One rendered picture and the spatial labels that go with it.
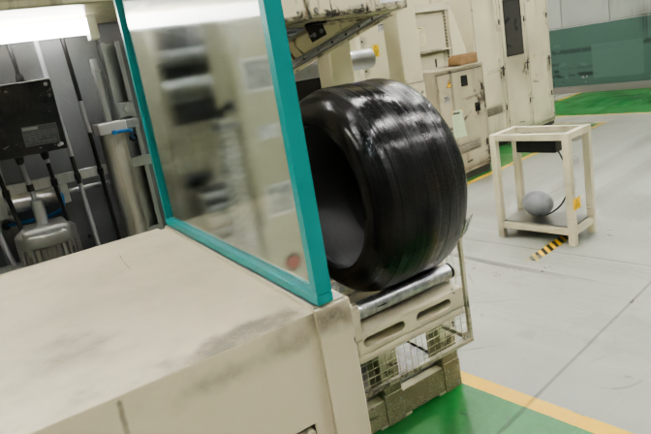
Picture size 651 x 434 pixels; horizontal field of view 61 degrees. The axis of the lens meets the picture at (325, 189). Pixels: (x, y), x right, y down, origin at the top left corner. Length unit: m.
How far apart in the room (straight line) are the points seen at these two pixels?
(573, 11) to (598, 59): 1.18
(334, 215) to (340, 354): 1.18
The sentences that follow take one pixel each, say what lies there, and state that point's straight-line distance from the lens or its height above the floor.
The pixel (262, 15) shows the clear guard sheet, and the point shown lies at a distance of 0.54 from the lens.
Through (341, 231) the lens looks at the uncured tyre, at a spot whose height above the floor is 0.99.
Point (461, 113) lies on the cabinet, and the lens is 6.30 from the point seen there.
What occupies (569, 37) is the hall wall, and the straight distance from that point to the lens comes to 13.48.
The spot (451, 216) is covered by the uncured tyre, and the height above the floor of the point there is 1.10.
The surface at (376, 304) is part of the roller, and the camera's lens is 1.42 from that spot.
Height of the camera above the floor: 1.51
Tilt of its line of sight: 13 degrees down
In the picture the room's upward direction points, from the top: 10 degrees counter-clockwise
